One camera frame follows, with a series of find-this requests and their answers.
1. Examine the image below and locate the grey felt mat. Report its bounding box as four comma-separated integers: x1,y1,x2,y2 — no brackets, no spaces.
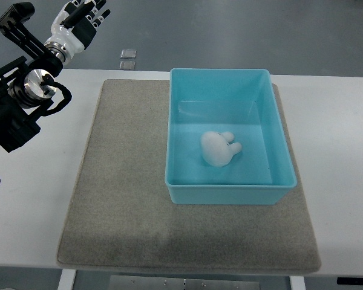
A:
56,80,321,275

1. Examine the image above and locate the black table control panel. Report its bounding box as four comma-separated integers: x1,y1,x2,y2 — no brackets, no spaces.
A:
336,277,363,286

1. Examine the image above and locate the white bunny toy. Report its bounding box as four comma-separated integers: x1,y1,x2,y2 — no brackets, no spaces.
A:
200,131,243,167

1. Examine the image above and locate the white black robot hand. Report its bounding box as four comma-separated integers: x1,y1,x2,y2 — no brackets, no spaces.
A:
45,1,110,56

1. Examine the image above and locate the left white table leg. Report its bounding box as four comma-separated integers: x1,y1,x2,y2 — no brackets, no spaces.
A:
57,269,77,290

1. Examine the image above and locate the metal table base plate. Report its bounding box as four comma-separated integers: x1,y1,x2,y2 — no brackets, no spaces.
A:
108,275,261,290

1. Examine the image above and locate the blue plastic box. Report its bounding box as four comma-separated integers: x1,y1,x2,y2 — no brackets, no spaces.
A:
165,68,298,205

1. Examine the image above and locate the right white table leg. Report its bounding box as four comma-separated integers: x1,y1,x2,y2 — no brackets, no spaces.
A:
289,276,306,290

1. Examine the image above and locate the white table leg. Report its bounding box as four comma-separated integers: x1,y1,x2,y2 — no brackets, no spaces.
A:
289,276,306,290
57,269,77,290

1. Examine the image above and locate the lower metal floor plate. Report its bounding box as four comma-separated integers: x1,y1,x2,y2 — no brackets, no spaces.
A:
119,60,136,71

